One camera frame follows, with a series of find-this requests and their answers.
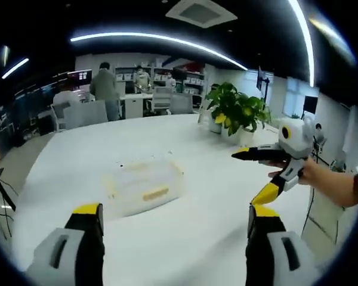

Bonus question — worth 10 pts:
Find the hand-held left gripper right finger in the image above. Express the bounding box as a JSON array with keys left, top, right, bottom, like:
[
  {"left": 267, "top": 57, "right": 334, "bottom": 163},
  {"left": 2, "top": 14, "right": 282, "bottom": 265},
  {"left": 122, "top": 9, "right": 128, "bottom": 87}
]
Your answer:
[{"left": 245, "top": 204, "right": 320, "bottom": 286}]

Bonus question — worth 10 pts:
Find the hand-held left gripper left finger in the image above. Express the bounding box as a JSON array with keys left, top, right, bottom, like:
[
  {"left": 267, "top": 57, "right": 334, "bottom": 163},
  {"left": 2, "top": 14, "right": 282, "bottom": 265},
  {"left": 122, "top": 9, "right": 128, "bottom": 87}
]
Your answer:
[{"left": 24, "top": 202, "right": 106, "bottom": 286}]

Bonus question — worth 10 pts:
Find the person's right hand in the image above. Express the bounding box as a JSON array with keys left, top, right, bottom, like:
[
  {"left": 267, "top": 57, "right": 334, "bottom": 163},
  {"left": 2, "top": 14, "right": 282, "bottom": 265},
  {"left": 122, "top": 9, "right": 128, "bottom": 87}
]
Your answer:
[{"left": 267, "top": 157, "right": 321, "bottom": 186}]

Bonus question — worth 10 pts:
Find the large white plant pot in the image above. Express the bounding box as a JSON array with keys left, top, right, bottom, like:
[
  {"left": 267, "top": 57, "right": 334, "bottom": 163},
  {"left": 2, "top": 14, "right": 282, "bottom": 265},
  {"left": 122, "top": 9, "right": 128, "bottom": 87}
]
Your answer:
[{"left": 239, "top": 124, "right": 255, "bottom": 143}]

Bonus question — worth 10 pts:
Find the small white plant pot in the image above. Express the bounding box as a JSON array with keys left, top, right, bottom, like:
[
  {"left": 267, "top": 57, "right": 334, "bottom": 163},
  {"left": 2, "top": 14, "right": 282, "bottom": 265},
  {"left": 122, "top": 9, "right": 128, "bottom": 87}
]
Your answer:
[{"left": 208, "top": 118, "right": 224, "bottom": 134}]

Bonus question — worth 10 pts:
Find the green potted plant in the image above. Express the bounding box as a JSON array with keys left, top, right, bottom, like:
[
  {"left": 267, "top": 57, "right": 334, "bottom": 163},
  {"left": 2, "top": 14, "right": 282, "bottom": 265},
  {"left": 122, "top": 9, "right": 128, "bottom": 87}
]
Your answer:
[{"left": 205, "top": 82, "right": 273, "bottom": 137}]

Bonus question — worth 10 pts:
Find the black monitor on pole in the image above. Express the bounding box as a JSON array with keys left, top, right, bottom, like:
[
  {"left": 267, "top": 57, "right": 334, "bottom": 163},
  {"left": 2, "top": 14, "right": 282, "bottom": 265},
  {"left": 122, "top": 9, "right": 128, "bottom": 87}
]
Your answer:
[{"left": 256, "top": 66, "right": 271, "bottom": 100}]

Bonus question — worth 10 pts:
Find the black tripod stand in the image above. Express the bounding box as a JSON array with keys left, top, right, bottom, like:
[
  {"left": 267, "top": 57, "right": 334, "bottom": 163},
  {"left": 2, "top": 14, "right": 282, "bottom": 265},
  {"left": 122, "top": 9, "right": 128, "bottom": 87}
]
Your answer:
[{"left": 0, "top": 167, "right": 18, "bottom": 239}]

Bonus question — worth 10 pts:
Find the grey office chair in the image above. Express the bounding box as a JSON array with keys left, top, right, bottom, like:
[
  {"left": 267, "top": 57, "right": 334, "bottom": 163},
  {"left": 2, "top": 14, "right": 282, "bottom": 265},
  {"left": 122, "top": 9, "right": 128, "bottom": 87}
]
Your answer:
[{"left": 169, "top": 93, "right": 195, "bottom": 114}]

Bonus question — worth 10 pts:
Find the white shelf with bins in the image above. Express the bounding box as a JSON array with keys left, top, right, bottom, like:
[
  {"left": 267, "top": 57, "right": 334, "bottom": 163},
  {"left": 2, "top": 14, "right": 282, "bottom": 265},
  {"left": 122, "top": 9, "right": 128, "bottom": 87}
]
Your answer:
[{"left": 114, "top": 63, "right": 206, "bottom": 94}]

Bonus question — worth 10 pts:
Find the white mesh office chair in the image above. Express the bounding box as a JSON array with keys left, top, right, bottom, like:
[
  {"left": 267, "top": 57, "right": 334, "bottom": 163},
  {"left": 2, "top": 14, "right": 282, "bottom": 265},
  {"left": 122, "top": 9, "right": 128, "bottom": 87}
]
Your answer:
[{"left": 151, "top": 86, "right": 173, "bottom": 116}]

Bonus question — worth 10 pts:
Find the white background desk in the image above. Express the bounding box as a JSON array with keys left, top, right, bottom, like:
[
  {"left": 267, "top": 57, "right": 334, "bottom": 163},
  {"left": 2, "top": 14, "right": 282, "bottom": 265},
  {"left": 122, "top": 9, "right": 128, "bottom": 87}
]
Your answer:
[{"left": 119, "top": 92, "right": 155, "bottom": 120}]

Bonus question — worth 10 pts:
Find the ceiling air vent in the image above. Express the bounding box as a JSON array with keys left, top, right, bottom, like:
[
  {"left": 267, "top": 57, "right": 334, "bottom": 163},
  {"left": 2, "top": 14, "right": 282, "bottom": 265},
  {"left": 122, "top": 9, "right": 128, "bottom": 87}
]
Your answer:
[{"left": 165, "top": 0, "right": 239, "bottom": 29}]

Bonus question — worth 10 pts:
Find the long curved ceiling light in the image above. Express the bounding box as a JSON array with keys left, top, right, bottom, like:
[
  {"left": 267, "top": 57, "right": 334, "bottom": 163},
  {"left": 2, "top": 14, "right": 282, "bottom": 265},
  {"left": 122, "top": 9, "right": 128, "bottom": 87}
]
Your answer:
[{"left": 69, "top": 32, "right": 249, "bottom": 72}]

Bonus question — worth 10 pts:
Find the short ceiling light strip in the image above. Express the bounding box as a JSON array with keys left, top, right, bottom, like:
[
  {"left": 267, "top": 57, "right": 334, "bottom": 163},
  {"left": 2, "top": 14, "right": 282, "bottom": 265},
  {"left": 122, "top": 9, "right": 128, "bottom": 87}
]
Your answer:
[{"left": 1, "top": 57, "right": 30, "bottom": 80}]

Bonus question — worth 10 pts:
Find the black wall monitor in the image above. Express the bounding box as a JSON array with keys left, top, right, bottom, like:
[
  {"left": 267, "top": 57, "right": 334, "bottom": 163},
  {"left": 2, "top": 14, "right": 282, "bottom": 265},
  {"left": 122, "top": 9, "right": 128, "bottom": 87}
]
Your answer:
[{"left": 304, "top": 95, "right": 319, "bottom": 114}]

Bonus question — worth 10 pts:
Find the thin black cable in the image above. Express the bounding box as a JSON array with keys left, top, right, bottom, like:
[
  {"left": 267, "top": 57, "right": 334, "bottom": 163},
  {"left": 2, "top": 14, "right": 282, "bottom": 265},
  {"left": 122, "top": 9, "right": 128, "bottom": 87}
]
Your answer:
[{"left": 301, "top": 186, "right": 316, "bottom": 237}]

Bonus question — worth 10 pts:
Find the red wall screen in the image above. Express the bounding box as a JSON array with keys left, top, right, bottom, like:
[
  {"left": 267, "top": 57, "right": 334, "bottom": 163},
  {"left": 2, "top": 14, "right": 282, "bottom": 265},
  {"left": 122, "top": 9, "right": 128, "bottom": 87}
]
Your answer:
[{"left": 66, "top": 69, "right": 93, "bottom": 91}]

